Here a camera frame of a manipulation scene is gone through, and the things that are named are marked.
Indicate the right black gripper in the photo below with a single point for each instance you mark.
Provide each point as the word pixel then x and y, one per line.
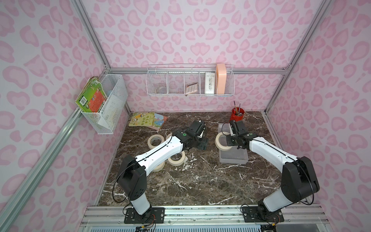
pixel 233 140

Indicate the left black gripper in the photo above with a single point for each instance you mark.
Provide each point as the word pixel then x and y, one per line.
pixel 201 142

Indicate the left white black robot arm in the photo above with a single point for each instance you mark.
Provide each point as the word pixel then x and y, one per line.
pixel 133 172

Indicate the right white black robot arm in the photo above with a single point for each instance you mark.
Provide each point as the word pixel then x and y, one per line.
pixel 298 180

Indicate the grey storage tray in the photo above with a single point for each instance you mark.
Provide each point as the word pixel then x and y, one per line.
pixel 235 155

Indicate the clear tape roll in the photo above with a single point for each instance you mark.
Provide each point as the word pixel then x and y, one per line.
pixel 161 89

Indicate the pink box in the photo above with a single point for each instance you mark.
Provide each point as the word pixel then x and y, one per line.
pixel 221 74

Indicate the red pen cup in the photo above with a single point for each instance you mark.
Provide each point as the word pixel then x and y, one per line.
pixel 236 117

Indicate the pink picture book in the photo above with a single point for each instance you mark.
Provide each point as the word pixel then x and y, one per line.
pixel 158 122

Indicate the small pink calculator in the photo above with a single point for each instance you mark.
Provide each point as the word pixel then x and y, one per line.
pixel 192 88

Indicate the yellow picture book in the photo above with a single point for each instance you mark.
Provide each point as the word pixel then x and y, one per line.
pixel 142 119

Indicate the white patterned card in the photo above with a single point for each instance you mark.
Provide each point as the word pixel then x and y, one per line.
pixel 209 87

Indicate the green red book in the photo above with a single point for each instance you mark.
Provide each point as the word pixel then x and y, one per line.
pixel 92 98

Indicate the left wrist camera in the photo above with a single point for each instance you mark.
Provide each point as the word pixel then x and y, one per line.
pixel 197 128

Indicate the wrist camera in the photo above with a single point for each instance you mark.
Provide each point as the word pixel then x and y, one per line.
pixel 197 128
pixel 238 128

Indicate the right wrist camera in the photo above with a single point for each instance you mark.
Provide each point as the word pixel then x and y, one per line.
pixel 238 128

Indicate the long white wire shelf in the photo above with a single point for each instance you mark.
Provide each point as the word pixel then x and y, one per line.
pixel 177 76

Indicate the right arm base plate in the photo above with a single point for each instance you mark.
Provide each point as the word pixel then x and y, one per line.
pixel 260 214

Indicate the white wire wall basket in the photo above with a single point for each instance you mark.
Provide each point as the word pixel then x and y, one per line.
pixel 105 122

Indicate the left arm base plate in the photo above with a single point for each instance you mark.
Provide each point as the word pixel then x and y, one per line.
pixel 155 214

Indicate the aluminium front rail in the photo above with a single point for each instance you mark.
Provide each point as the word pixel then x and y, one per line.
pixel 295 218

